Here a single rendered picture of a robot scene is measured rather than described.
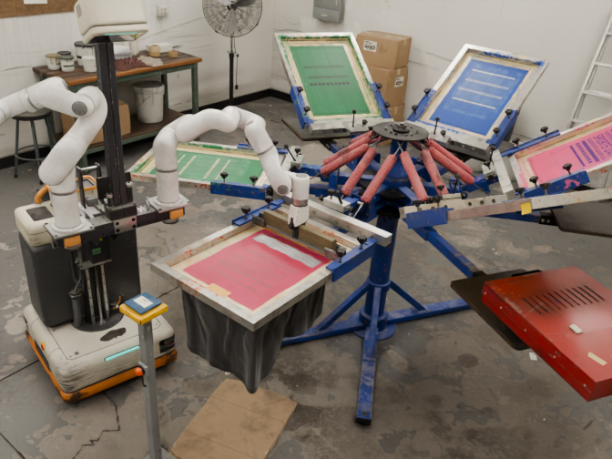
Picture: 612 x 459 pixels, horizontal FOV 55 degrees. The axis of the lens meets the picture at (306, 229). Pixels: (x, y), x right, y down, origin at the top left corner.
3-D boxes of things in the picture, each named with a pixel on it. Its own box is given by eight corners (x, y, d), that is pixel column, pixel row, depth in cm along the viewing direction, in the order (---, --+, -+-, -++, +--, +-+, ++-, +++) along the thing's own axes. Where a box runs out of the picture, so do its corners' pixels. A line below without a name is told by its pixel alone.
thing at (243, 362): (253, 397, 247) (256, 314, 226) (181, 348, 270) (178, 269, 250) (258, 393, 249) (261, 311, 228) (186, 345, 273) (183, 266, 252)
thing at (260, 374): (257, 393, 248) (260, 311, 228) (250, 389, 250) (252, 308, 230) (322, 341, 280) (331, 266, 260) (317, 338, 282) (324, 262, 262)
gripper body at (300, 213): (300, 194, 269) (299, 216, 274) (286, 201, 261) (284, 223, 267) (313, 199, 265) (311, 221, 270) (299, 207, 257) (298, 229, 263)
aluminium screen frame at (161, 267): (253, 331, 217) (253, 323, 215) (150, 270, 247) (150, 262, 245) (371, 252, 272) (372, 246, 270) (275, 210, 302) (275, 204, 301)
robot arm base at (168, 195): (146, 196, 266) (143, 164, 259) (171, 189, 273) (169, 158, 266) (161, 209, 256) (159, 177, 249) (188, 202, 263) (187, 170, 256)
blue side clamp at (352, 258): (333, 282, 251) (335, 269, 247) (324, 278, 253) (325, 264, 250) (372, 256, 272) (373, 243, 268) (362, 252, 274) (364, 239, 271)
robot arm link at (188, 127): (220, 100, 235) (227, 87, 251) (145, 146, 244) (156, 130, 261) (240, 130, 240) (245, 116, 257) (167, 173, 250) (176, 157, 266)
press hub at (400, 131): (381, 353, 356) (416, 141, 291) (329, 325, 376) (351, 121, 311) (413, 324, 383) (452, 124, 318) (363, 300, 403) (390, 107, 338)
